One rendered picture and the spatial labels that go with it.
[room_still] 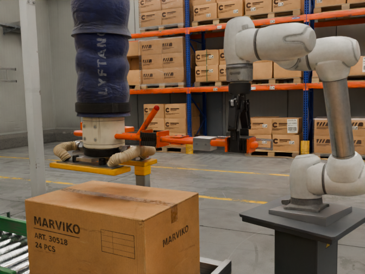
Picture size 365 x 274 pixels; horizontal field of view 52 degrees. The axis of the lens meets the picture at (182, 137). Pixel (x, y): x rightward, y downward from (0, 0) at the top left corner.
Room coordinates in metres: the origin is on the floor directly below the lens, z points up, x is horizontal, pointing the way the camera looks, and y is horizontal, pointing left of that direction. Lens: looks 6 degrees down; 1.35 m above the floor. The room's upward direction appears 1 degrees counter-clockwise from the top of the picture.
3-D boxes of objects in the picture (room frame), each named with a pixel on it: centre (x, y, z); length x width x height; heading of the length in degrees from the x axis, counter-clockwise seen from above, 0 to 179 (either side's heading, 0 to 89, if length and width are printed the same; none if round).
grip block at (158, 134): (1.44, 0.11, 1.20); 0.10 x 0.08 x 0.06; 151
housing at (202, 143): (1.34, -0.08, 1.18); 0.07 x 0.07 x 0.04; 61
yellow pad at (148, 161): (1.65, 0.28, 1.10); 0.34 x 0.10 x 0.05; 61
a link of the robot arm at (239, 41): (1.27, -0.21, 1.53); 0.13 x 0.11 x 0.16; 55
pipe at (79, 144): (1.56, 0.33, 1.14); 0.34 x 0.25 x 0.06; 61
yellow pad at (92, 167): (1.48, 0.37, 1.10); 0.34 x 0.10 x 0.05; 61
